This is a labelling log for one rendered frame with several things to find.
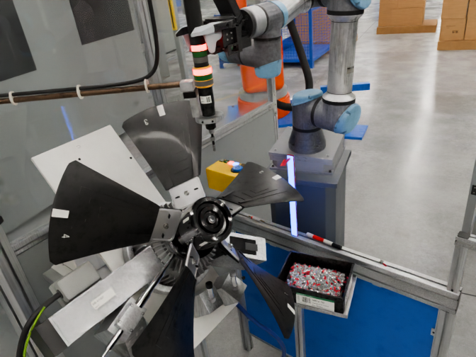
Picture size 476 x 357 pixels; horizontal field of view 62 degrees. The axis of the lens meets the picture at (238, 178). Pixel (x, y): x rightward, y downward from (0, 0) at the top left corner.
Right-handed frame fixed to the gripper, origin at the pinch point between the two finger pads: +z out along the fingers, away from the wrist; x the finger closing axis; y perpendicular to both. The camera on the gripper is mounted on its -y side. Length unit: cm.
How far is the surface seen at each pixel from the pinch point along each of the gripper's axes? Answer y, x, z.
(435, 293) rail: 81, -49, -37
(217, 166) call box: 58, 34, -37
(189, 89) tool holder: 12.8, 1.7, 0.6
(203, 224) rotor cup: 42.5, -5.1, 9.9
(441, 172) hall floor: 165, -1, -270
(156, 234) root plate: 44.5, 4.5, 17.1
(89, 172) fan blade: 24.5, 10.5, 25.5
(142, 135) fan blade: 26.5, 20.6, 3.0
